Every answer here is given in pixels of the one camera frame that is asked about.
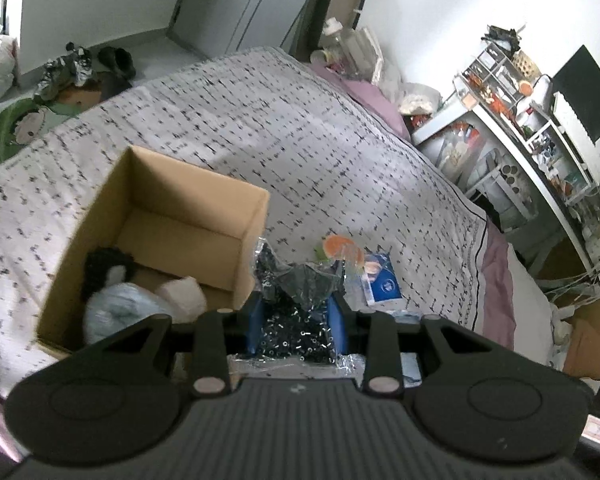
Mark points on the white black-patterned bedspread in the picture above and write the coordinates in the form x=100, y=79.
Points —
x=305, y=135

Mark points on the black gadget on organizer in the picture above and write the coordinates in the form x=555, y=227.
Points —
x=502, y=37

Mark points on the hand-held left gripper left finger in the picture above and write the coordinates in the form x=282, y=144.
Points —
x=256, y=322

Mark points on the clear bag of black beads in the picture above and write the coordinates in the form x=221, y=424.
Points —
x=300, y=325

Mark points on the white soft roll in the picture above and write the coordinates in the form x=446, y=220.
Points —
x=185, y=297

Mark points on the white desk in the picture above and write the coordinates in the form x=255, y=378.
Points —
x=517, y=155

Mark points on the clear plastic bags pile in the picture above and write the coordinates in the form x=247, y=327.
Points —
x=375, y=57

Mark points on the black and white plush toy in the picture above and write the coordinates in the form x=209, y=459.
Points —
x=105, y=265

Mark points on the white rolling cart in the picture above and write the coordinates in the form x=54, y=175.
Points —
x=502, y=190

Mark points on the black monitor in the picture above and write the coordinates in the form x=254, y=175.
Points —
x=590, y=92

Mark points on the white duvet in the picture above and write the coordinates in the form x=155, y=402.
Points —
x=532, y=305

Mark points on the green cartoon floor mat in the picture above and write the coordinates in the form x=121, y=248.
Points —
x=10, y=130

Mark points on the clear drawer organizer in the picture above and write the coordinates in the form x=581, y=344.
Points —
x=490, y=77

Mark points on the blue tissue packet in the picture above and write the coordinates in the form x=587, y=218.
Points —
x=382, y=285

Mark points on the large light blue plush toy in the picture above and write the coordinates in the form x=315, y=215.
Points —
x=122, y=305

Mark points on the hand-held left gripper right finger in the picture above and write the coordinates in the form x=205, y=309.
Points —
x=337, y=325

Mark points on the wicker basket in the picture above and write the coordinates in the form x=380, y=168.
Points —
x=525, y=62

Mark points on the grey wardrobe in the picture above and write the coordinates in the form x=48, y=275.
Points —
x=245, y=0

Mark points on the clear plastic jar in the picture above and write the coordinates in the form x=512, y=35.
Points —
x=336, y=40

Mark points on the pink pillow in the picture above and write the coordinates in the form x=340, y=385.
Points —
x=370, y=97

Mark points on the brown cardboard box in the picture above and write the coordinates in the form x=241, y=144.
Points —
x=180, y=195

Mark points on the orange brown pillow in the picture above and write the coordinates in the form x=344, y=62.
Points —
x=587, y=340

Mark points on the white keyboard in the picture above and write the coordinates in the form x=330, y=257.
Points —
x=575, y=130

